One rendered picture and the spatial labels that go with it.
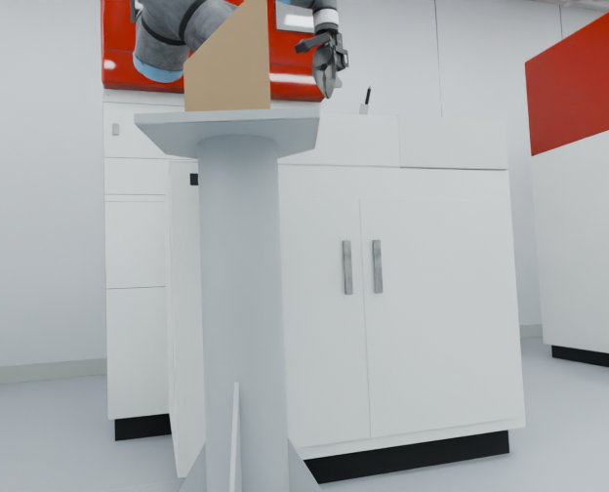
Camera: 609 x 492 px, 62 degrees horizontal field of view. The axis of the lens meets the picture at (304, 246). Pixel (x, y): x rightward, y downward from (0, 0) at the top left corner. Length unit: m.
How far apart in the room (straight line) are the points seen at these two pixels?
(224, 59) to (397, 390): 0.92
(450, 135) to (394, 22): 2.77
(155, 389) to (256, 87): 1.22
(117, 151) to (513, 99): 3.40
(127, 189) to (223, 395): 1.08
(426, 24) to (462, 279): 3.12
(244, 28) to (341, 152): 0.49
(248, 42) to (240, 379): 0.61
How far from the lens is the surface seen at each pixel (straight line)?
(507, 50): 4.71
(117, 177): 1.91
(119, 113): 1.96
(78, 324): 3.38
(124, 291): 1.87
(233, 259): 0.95
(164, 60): 1.23
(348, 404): 1.36
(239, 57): 0.99
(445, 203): 1.48
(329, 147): 1.36
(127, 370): 1.89
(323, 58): 1.58
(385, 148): 1.43
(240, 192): 0.96
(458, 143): 1.54
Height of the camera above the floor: 0.52
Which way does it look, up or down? 4 degrees up
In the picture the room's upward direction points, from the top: 2 degrees counter-clockwise
